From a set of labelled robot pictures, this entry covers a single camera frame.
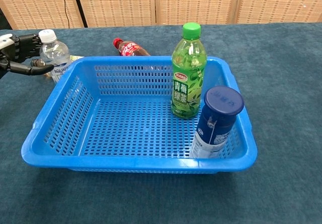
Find brown tea bottle black cap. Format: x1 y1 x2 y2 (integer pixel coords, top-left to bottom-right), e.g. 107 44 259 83
30 54 84 78

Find teal table mat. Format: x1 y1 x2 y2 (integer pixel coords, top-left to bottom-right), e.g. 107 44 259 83
0 22 322 224

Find red-capped cola bottle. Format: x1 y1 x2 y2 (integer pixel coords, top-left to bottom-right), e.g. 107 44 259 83
113 38 151 57

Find green tea bottle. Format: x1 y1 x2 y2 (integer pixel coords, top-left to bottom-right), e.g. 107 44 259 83
171 22 208 120

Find blue plastic perforated basket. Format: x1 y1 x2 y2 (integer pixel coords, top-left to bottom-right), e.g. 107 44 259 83
21 55 258 175

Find thin black hanging cable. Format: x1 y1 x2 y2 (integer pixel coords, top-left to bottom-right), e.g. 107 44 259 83
59 0 71 29

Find blue-capped white bottle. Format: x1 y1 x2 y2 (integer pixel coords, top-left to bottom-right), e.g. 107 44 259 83
189 86 245 160

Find black tripod stand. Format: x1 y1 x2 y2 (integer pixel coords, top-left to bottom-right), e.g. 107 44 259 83
70 0 89 29

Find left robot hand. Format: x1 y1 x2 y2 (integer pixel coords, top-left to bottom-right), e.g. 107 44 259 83
0 33 55 80

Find clear water bottle white cap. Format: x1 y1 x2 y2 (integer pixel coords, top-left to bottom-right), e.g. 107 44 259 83
38 29 72 84

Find bamboo folding screen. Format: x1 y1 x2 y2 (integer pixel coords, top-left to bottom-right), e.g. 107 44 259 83
0 0 322 31

